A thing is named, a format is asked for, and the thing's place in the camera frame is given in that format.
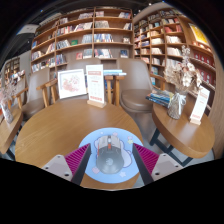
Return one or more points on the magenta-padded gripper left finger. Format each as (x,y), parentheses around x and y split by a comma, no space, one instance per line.
(77,159)

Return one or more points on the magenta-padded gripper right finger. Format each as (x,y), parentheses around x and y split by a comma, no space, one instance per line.
(146,159)

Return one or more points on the grey computer mouse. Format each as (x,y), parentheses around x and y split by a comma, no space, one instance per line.
(110,158)

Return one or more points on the round light blue mouse pad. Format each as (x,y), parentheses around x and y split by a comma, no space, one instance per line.
(128,166)

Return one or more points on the oval wooden side table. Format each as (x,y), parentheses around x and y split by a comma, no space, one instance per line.
(181,133)

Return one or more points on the glass vase with dried flowers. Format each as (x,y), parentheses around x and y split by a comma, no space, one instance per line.
(176,105)

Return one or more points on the brown armchair with wooden arms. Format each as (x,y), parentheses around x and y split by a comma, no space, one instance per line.
(31,100)
(81,63)
(135,96)

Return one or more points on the white framed floral picture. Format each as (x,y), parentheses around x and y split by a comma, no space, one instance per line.
(71,84)

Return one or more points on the white and red table sign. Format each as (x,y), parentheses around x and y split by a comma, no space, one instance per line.
(199,105)

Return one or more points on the white sign on wooden base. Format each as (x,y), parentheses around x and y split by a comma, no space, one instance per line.
(95,85)

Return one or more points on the stack of light blue books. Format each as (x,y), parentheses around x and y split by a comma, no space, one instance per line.
(115,72)

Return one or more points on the small distant wooden bookshelf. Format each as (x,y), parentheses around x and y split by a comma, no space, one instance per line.
(11,66)

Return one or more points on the tall wooden bookshelf with books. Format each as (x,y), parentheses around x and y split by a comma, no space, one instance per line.
(166,43)

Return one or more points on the white ceiling air conditioner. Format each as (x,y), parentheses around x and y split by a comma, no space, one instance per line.
(27,28)

